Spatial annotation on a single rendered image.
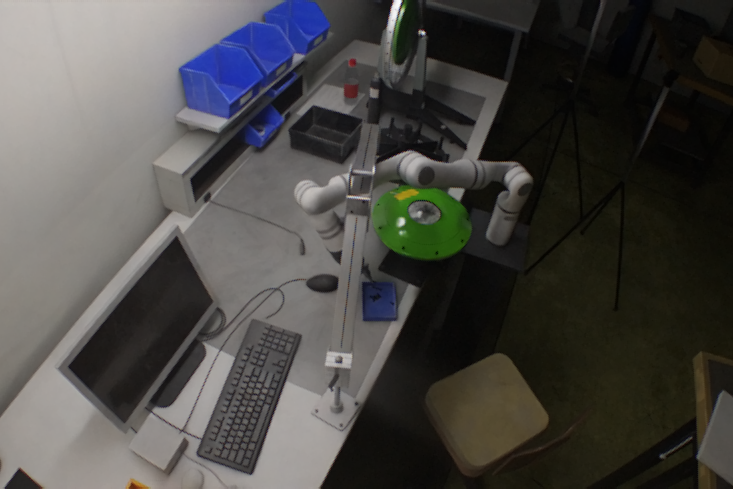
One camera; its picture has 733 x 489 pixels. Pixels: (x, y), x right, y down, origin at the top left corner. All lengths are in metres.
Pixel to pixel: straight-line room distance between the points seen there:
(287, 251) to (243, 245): 0.15
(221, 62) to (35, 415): 1.34
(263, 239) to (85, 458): 0.92
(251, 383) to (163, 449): 0.31
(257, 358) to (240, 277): 0.31
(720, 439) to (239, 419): 1.40
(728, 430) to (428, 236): 1.15
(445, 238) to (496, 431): 0.68
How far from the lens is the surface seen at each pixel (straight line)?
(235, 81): 1.86
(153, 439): 1.34
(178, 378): 1.43
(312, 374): 1.40
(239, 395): 1.35
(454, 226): 1.54
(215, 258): 1.66
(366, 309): 1.51
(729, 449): 1.67
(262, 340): 1.42
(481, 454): 1.69
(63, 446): 1.49
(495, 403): 1.77
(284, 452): 1.31
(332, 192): 1.28
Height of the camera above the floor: 2.16
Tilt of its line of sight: 49 degrees down
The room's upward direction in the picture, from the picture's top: 5 degrees clockwise
